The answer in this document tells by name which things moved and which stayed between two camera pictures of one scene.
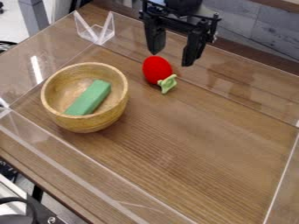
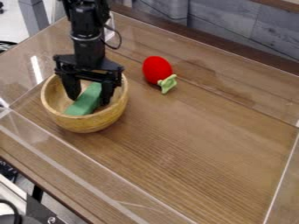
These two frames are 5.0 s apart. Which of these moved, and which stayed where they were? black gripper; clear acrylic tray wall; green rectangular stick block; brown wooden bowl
Moved: black gripper
Stayed: clear acrylic tray wall; green rectangular stick block; brown wooden bowl
